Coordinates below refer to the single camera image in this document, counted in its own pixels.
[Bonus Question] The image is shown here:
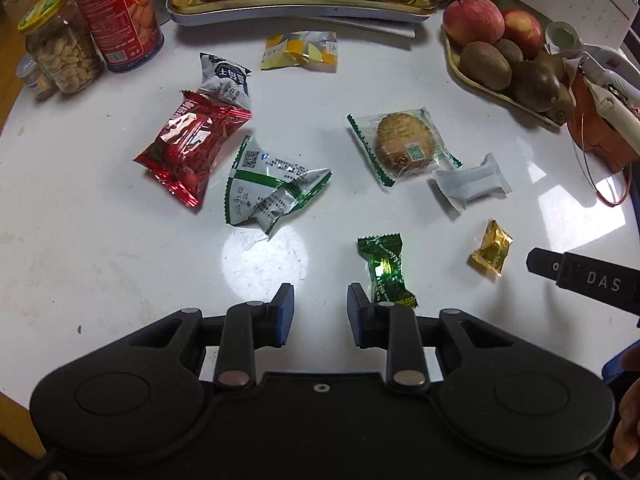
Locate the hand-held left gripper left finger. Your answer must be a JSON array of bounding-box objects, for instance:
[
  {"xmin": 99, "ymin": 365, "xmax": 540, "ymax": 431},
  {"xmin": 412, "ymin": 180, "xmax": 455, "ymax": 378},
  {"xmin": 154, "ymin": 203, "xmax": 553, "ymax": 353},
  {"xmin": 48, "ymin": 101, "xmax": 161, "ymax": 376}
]
[{"xmin": 127, "ymin": 282, "xmax": 296, "ymax": 394}]

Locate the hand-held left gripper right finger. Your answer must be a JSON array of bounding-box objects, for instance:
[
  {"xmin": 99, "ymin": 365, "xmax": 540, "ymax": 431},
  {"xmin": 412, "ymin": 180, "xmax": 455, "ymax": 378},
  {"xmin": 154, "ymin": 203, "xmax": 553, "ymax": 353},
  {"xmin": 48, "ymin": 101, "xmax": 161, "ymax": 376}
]
[{"xmin": 346, "ymin": 282, "xmax": 516, "ymax": 394}]

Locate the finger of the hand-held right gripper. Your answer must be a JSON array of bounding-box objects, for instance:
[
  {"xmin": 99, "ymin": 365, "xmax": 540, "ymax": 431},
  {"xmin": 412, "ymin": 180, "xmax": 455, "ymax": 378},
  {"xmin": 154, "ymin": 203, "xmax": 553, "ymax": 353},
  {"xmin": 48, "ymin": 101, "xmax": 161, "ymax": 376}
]
[{"xmin": 526, "ymin": 247, "xmax": 567, "ymax": 287}]

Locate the green candy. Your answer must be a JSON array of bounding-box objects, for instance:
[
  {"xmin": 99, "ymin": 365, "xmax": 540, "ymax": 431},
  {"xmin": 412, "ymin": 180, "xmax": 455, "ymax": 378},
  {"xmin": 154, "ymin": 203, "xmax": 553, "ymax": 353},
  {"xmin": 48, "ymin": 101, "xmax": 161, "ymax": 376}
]
[{"xmin": 356, "ymin": 232, "xmax": 419, "ymax": 309}]

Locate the clear cookie packet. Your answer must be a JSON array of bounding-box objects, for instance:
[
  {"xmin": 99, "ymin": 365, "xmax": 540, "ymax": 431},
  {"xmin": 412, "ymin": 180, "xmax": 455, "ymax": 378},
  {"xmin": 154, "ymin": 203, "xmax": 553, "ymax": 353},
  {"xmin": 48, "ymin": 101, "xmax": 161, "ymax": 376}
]
[{"xmin": 347, "ymin": 107, "xmax": 463, "ymax": 189}]

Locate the person's right hand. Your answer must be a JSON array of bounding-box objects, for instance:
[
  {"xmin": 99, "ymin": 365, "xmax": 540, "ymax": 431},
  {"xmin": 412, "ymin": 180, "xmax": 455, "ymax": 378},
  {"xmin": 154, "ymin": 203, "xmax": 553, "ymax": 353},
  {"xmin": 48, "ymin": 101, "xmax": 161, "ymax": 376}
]
[{"xmin": 602, "ymin": 347, "xmax": 640, "ymax": 468}]

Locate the gold candy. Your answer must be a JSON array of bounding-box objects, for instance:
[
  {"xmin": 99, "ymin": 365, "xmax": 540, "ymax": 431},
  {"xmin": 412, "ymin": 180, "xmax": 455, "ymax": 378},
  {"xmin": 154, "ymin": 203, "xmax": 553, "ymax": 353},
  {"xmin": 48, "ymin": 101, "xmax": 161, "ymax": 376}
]
[{"xmin": 468, "ymin": 218, "xmax": 515, "ymax": 277}]

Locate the small white snack packet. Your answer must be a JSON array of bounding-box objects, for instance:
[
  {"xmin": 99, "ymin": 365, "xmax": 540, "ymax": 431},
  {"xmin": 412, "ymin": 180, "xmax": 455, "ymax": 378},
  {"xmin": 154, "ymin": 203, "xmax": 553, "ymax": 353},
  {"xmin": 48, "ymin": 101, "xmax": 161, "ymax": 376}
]
[{"xmin": 431, "ymin": 152, "xmax": 513, "ymax": 216}]

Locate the green and white snack packet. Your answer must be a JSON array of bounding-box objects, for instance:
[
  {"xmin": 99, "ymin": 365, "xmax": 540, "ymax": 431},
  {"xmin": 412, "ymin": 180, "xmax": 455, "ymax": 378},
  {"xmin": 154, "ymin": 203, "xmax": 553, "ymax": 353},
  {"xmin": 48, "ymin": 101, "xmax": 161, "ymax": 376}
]
[{"xmin": 224, "ymin": 135, "xmax": 333, "ymax": 237}]

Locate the orange holder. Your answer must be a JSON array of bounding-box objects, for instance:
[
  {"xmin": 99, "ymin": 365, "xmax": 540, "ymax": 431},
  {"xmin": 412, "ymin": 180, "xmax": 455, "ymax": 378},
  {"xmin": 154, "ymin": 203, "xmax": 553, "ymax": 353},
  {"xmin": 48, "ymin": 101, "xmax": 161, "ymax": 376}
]
[{"xmin": 567, "ymin": 74, "xmax": 640, "ymax": 174}]

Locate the yellow fruit tray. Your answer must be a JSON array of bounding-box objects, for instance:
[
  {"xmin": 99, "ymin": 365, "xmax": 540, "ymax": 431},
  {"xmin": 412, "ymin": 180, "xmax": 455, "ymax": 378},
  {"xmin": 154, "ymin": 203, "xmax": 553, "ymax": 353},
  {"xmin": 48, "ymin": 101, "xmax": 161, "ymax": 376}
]
[{"xmin": 442, "ymin": 20, "xmax": 577, "ymax": 129}]

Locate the white plastic tool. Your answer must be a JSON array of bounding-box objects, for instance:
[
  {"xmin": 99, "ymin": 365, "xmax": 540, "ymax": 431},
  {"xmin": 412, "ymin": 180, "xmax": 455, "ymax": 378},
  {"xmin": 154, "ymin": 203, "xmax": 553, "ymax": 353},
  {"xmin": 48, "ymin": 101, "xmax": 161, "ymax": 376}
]
[{"xmin": 575, "ymin": 47, "xmax": 640, "ymax": 157}]

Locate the red snack packet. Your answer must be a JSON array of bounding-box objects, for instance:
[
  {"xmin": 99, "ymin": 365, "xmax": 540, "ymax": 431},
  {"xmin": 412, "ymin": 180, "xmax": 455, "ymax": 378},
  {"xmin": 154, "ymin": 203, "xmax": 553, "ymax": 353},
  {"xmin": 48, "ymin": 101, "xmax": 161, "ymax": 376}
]
[{"xmin": 133, "ymin": 89, "xmax": 252, "ymax": 209}]

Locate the white cup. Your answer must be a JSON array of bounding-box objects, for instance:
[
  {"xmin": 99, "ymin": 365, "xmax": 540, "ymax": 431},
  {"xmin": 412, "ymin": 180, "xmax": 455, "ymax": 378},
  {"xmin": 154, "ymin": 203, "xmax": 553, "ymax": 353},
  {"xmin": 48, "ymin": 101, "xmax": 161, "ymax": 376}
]
[{"xmin": 544, "ymin": 21, "xmax": 584, "ymax": 59}]

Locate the small red apple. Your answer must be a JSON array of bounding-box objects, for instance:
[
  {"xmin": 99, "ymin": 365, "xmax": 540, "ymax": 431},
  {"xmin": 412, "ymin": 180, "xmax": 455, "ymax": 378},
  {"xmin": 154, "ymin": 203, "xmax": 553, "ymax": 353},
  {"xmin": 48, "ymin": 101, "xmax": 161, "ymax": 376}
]
[{"xmin": 501, "ymin": 7, "xmax": 544, "ymax": 61}]

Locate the white and blue snack packet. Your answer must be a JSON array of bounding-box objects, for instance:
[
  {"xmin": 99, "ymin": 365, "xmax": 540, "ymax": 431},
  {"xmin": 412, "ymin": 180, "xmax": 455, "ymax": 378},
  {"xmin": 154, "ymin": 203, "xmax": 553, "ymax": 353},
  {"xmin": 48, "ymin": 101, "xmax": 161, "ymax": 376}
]
[{"xmin": 199, "ymin": 52, "xmax": 252, "ymax": 103}]

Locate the large red apple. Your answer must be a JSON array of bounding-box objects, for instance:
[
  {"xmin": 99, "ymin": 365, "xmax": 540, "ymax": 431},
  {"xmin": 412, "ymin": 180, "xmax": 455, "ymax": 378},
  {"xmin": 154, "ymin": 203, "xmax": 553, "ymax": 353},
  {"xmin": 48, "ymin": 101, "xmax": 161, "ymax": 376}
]
[{"xmin": 443, "ymin": 0, "xmax": 506, "ymax": 49}]

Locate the yellow and silver snack packet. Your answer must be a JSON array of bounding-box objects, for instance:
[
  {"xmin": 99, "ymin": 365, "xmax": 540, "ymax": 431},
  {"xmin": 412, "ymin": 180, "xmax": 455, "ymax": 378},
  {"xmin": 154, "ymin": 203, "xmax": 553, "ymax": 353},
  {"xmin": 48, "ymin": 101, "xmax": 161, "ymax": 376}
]
[{"xmin": 260, "ymin": 31, "xmax": 339, "ymax": 73}]

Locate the small glass jar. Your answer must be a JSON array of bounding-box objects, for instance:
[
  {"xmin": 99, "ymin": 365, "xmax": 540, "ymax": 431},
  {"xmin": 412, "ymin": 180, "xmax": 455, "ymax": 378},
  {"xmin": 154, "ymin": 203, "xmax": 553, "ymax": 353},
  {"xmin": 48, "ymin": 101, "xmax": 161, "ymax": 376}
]
[{"xmin": 15, "ymin": 55, "xmax": 57, "ymax": 101}]

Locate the glass peanut jar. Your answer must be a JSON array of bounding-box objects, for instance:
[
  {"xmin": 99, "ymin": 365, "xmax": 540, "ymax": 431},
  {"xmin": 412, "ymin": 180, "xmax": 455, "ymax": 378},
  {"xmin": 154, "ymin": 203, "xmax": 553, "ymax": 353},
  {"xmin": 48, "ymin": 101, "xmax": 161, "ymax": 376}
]
[{"xmin": 18, "ymin": 0, "xmax": 106, "ymax": 95}]

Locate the red biscuit can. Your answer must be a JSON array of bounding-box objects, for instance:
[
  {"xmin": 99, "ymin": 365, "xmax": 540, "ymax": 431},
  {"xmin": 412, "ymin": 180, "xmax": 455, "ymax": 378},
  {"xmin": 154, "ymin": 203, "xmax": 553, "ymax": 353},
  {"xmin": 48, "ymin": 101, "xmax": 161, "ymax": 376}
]
[{"xmin": 65, "ymin": 0, "xmax": 165, "ymax": 74}]

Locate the thin wire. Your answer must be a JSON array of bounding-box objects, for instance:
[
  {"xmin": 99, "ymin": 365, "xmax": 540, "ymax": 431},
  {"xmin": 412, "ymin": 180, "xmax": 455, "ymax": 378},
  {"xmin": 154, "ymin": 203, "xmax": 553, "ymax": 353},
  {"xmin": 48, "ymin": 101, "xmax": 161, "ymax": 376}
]
[{"xmin": 574, "ymin": 110, "xmax": 629, "ymax": 207}]

